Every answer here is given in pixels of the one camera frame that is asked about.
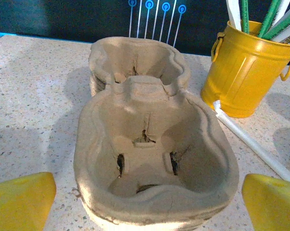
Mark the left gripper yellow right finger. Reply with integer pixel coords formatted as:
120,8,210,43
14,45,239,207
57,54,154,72
241,173,290,231

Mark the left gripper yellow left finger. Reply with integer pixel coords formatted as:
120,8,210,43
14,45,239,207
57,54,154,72
0,172,57,231

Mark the stack of pulp cup carriers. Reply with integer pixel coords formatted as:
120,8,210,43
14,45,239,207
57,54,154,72
73,36,239,228

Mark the green wrapped straw folded tip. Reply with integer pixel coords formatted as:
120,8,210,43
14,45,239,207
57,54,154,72
240,0,250,34

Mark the green wrapped straw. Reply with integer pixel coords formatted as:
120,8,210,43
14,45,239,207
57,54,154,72
262,8,290,40
257,0,283,38

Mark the yellow metal bucket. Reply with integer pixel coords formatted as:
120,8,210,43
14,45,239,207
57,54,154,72
200,20,290,118

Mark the white paper wrapped straw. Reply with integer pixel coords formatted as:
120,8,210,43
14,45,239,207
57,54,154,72
225,0,242,31
271,0,290,29

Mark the clear straw with print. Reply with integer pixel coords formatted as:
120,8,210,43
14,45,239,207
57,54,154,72
212,100,290,185

